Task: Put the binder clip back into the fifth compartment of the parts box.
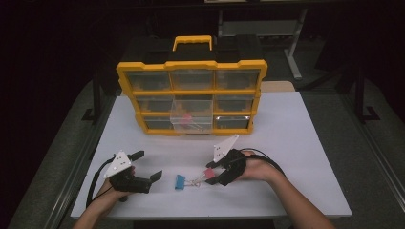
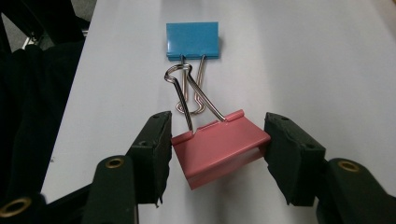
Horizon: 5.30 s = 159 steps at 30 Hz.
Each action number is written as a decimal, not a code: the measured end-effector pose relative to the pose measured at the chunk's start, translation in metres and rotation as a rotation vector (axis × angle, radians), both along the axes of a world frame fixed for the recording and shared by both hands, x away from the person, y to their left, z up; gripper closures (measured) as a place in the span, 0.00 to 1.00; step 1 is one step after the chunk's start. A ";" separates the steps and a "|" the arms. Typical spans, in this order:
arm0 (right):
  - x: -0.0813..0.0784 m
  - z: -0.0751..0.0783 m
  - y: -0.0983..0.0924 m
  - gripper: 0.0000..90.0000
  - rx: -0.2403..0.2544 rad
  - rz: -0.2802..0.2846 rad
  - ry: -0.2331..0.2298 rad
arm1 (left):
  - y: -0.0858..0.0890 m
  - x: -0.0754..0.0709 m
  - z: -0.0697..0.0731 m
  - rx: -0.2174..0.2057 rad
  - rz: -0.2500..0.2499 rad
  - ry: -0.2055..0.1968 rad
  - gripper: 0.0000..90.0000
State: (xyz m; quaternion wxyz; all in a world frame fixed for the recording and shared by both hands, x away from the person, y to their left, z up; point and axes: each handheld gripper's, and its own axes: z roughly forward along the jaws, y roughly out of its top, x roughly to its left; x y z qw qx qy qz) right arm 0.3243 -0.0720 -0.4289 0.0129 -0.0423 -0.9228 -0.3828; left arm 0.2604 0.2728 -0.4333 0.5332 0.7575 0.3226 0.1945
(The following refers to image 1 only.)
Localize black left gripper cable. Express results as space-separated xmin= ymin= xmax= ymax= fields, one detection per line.
xmin=85 ymin=156 xmax=116 ymax=209

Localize black metal stand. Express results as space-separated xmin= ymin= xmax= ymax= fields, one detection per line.
xmin=337 ymin=60 xmax=381 ymax=123
xmin=80 ymin=68 xmax=108 ymax=123

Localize blue binder clip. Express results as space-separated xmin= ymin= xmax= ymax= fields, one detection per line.
xmin=174 ymin=174 xmax=196 ymax=191

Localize clear plastic drawer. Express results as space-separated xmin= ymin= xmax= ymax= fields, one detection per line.
xmin=169 ymin=98 xmax=214 ymax=135

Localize yellow organizer case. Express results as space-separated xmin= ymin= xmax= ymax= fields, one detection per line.
xmin=116 ymin=34 xmax=268 ymax=137

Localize person's left hand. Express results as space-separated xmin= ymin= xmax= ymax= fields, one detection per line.
xmin=100 ymin=180 xmax=132 ymax=202

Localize aluminium table rail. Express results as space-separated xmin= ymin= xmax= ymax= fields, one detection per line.
xmin=42 ymin=94 xmax=117 ymax=229
xmin=342 ymin=92 xmax=405 ymax=204

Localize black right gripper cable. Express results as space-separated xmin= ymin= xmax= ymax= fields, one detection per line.
xmin=240 ymin=147 xmax=288 ymax=177

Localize person's right hand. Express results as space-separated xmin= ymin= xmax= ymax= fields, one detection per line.
xmin=237 ymin=151 xmax=282 ymax=184

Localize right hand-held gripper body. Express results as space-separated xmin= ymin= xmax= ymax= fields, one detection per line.
xmin=211 ymin=134 xmax=248 ymax=187

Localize grey metal desk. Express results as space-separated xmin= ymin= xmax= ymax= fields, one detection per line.
xmin=218 ymin=8 xmax=309 ymax=80

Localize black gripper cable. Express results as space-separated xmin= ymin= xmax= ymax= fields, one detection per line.
xmin=240 ymin=147 xmax=288 ymax=177
xmin=85 ymin=156 xmax=116 ymax=209

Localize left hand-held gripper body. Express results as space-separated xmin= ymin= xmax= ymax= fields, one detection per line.
xmin=103 ymin=150 xmax=152 ymax=195

